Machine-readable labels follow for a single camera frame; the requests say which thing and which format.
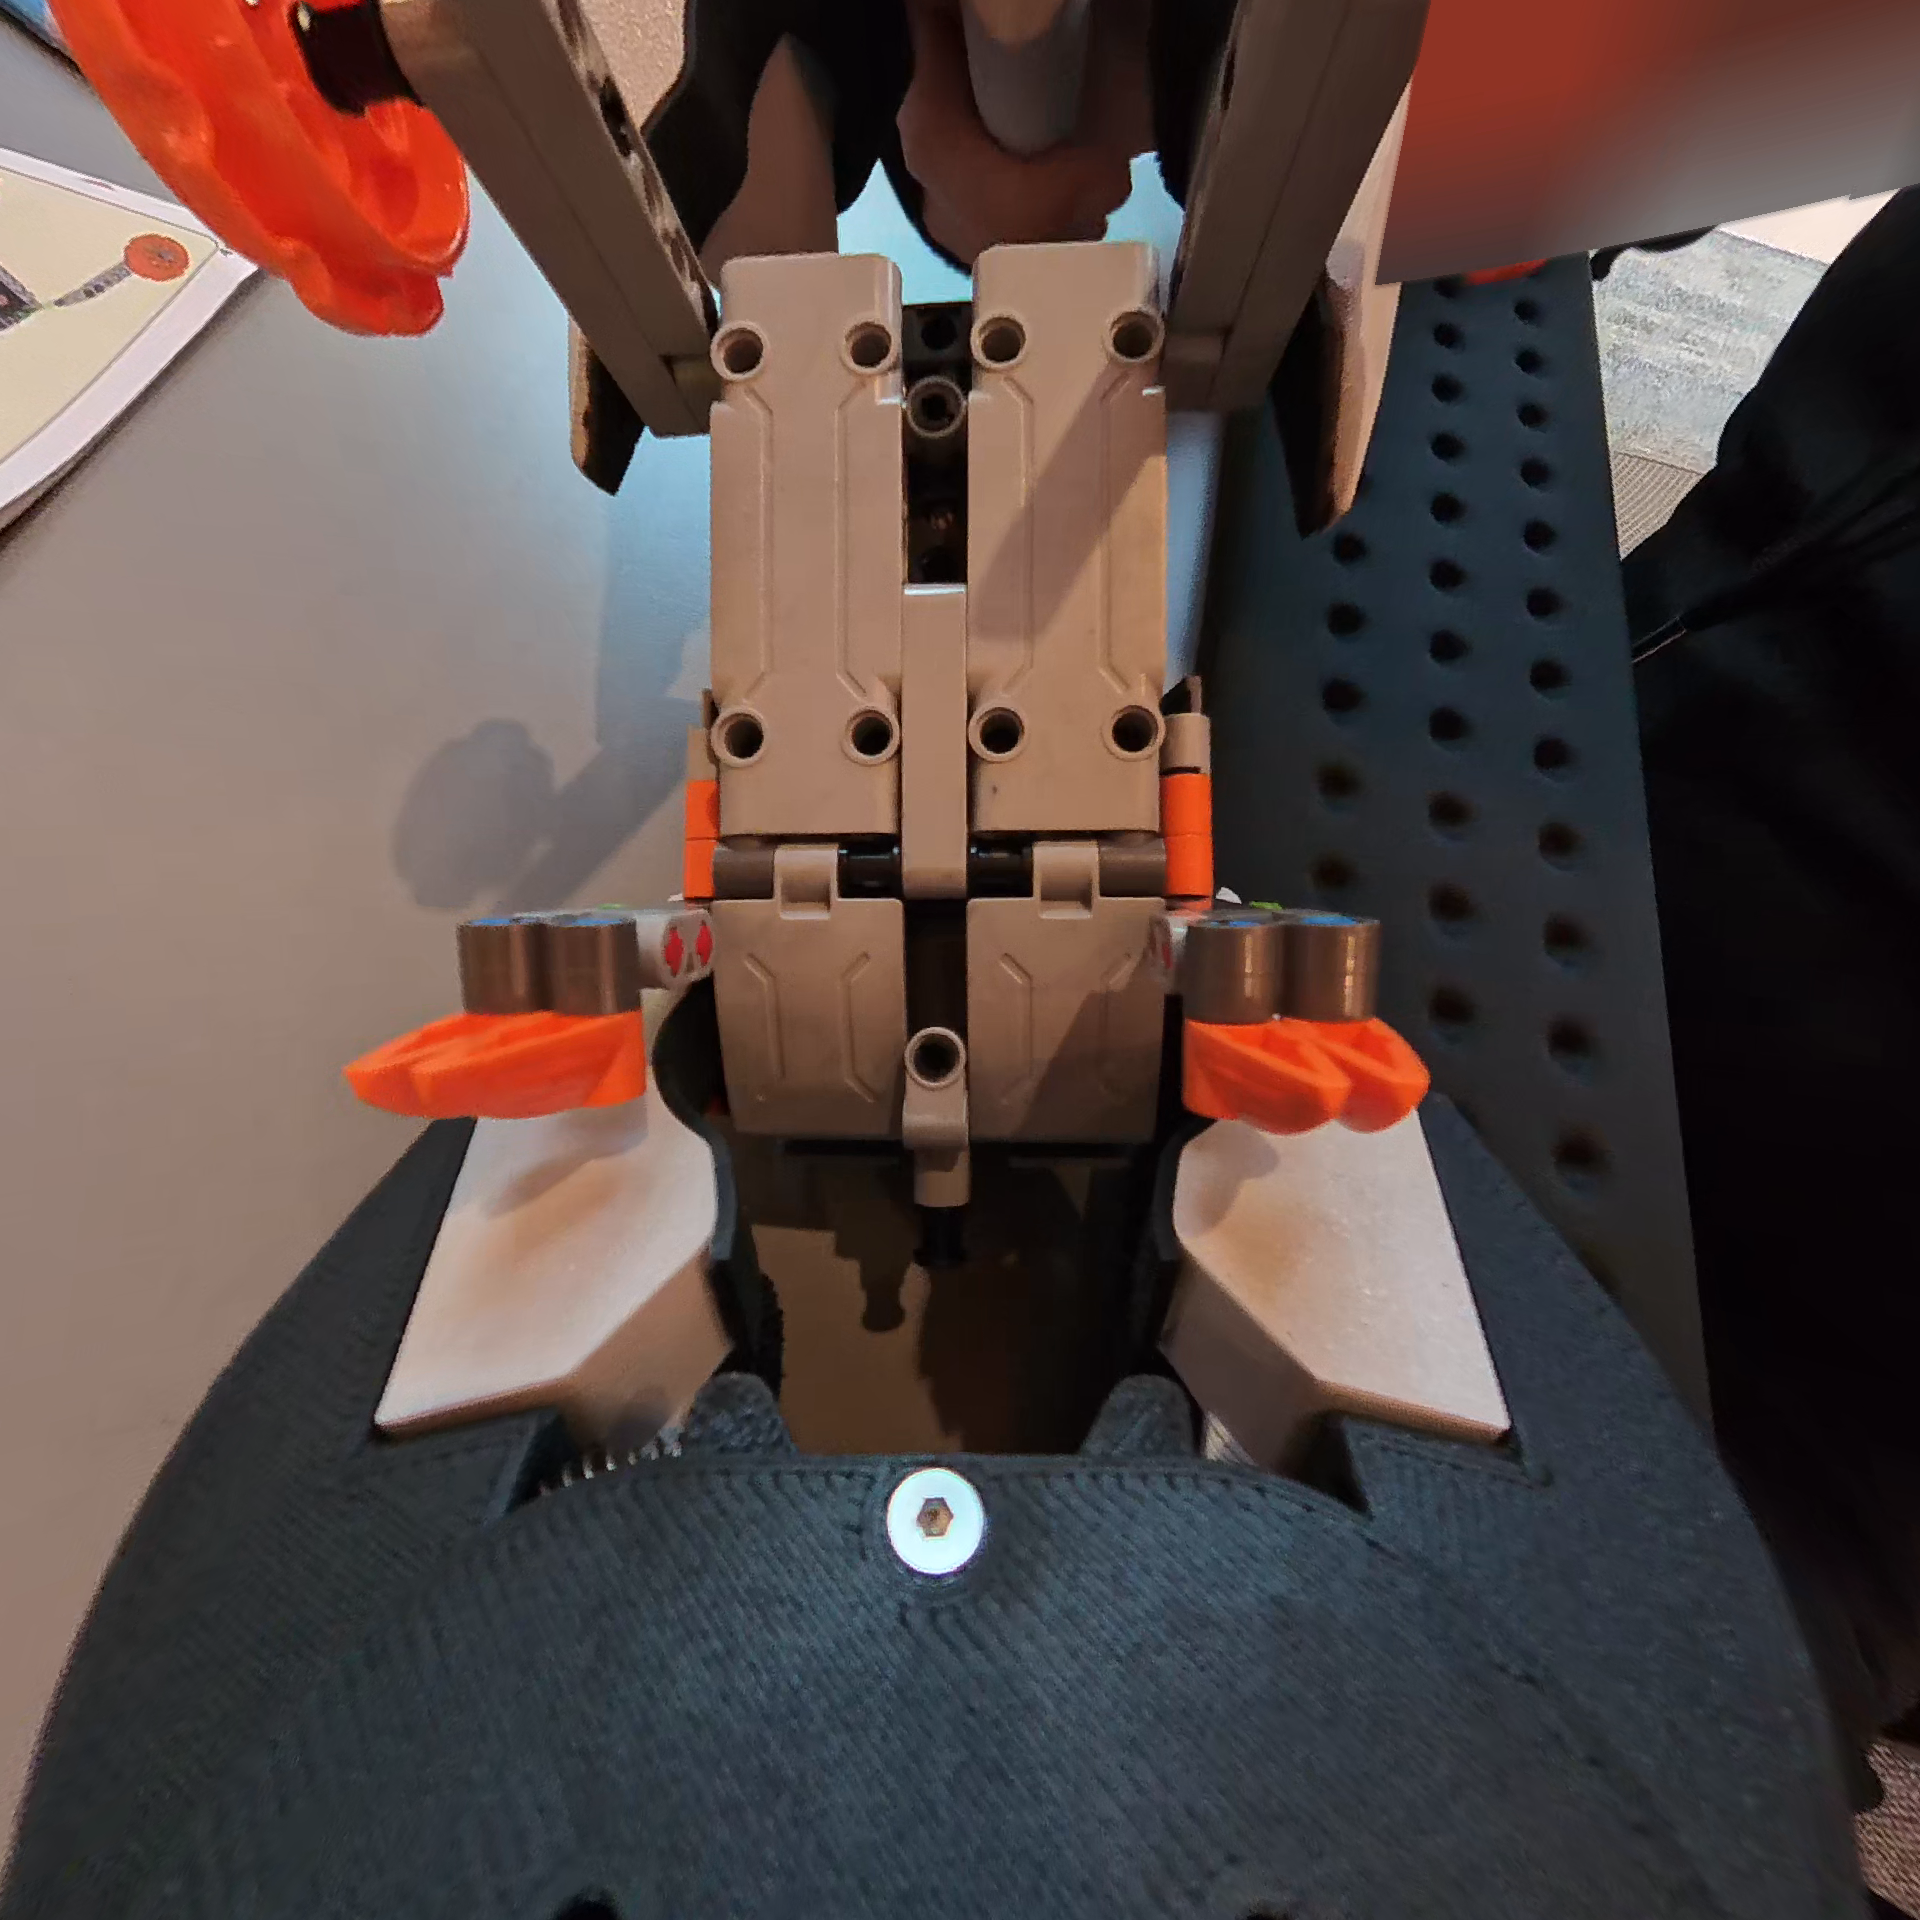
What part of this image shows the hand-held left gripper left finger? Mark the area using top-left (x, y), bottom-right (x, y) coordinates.
top-left (373, 983), bottom-right (753, 1465)

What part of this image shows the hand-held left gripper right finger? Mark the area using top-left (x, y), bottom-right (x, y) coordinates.
top-left (1154, 1102), bottom-right (1514, 1469)

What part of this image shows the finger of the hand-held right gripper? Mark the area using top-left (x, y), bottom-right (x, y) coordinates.
top-left (566, 30), bottom-right (841, 501)
top-left (1283, 82), bottom-right (1419, 539)

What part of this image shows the grey orange building-block robot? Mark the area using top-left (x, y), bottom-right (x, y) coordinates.
top-left (342, 247), bottom-right (1433, 1262)

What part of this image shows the person's right hand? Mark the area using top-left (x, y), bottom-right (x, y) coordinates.
top-left (831, 60), bottom-right (1164, 289)

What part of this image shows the black perforated chair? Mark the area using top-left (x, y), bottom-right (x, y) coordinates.
top-left (1199, 257), bottom-right (1711, 1412)

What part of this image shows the white instruction booklet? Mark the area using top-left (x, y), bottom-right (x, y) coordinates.
top-left (0, 142), bottom-right (260, 529)

